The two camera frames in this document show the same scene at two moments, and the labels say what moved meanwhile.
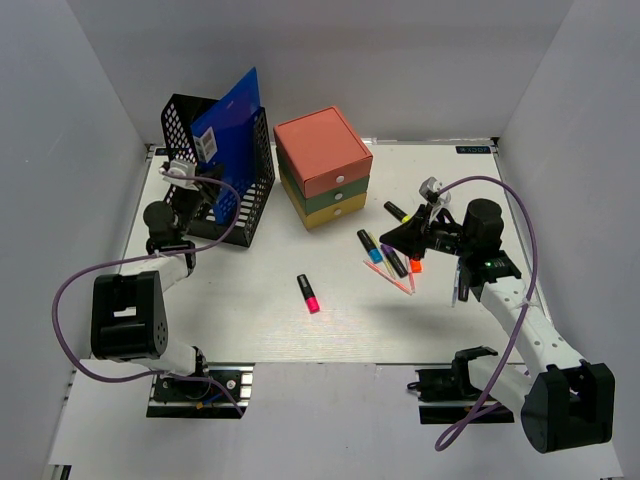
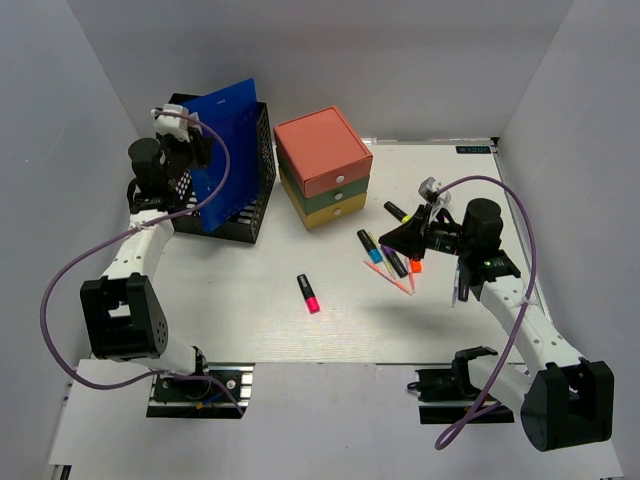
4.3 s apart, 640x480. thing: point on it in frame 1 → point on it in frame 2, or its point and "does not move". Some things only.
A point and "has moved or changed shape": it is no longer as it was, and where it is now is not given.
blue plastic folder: (223, 136) has moved or changed shape
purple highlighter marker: (395, 260) does not move
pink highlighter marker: (312, 302) does not move
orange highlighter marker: (416, 265) does not move
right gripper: (409, 237) does not move
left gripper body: (187, 207) → (183, 156)
